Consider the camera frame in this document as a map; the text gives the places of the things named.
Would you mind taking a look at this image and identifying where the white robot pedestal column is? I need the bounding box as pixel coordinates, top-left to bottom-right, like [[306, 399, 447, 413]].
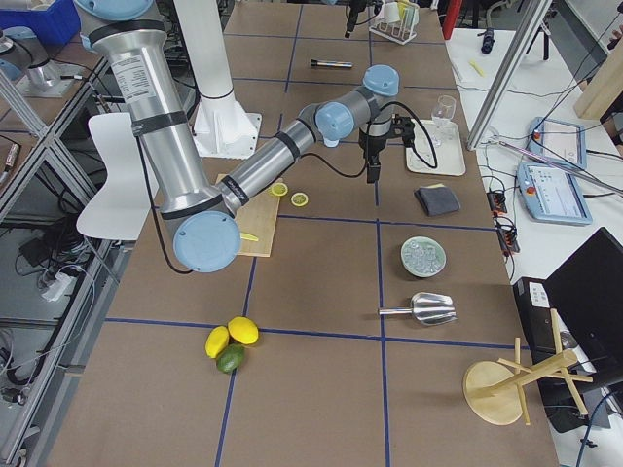
[[174, 0, 235, 100]]

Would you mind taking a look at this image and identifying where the white wire cup rack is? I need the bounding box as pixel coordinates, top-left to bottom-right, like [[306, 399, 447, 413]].
[[369, 1, 420, 45]]

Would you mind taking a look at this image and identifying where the green bowl of ice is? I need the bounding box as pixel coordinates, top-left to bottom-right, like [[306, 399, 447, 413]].
[[400, 236, 447, 278]]

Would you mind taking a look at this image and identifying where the cream bear tray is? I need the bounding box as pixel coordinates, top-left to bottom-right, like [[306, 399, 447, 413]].
[[405, 120, 466, 176]]

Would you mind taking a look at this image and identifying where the clear wine glass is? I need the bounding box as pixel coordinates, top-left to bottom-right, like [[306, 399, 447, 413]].
[[431, 95, 457, 146]]

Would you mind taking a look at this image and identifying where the blue teach pendant far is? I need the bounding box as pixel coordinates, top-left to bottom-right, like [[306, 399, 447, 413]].
[[527, 117, 587, 169]]

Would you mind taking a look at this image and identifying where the bamboo cutting board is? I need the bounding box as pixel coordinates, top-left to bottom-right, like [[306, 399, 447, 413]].
[[236, 189, 280, 258]]

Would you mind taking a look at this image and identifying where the white plastic chair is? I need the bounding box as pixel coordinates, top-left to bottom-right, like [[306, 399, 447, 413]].
[[77, 112, 150, 241]]

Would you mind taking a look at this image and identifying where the metal reacher grabber stick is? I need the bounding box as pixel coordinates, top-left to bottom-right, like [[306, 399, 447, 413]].
[[494, 138, 623, 191]]

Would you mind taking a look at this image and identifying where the whole yellow lemon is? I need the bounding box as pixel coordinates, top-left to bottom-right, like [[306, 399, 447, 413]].
[[227, 316, 259, 345]]

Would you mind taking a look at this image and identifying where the steel ice scoop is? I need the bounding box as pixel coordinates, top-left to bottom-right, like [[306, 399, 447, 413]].
[[378, 292, 458, 326]]

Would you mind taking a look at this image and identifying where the aluminium frame post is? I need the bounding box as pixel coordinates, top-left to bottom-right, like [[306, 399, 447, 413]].
[[466, 0, 551, 151]]

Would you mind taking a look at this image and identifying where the yellow lemon half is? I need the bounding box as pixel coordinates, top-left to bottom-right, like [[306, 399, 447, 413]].
[[269, 182, 289, 198]]

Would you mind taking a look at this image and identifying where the blue teach pendant near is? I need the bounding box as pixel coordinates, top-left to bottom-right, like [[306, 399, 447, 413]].
[[517, 162, 593, 226]]

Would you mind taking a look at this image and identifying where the wooden cup stand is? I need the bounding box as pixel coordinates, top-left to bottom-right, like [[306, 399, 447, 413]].
[[462, 308, 593, 425]]

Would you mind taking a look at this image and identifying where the yellow lemon slice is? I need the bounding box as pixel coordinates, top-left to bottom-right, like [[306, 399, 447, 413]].
[[290, 192, 309, 207]]

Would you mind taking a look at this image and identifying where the grey folded cloth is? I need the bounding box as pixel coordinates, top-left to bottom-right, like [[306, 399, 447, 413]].
[[414, 184, 460, 217]]

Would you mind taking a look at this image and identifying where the yellow plastic knife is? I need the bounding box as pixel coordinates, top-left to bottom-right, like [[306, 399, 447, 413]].
[[240, 233, 259, 242]]

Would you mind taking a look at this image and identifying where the black computer monitor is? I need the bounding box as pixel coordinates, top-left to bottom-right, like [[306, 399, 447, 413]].
[[513, 228, 622, 428]]

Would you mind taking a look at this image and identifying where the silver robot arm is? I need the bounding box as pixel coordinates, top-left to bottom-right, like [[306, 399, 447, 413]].
[[1, 26, 67, 97], [76, 1, 399, 273]]

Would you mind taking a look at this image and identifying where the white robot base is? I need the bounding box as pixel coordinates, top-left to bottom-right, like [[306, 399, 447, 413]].
[[193, 94, 262, 159]]

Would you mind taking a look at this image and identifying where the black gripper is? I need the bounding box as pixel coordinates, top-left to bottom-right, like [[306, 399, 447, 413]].
[[358, 124, 388, 184]]

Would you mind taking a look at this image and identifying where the blue teach pendant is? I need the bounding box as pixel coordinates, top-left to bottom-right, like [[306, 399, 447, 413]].
[[517, 162, 593, 226], [527, 117, 587, 169]]

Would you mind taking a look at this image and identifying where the green lime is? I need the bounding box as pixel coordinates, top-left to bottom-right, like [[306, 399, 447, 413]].
[[216, 343, 245, 374]]

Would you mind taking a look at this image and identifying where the steel muddler black tip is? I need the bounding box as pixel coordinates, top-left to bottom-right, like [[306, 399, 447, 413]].
[[310, 59, 353, 69]]

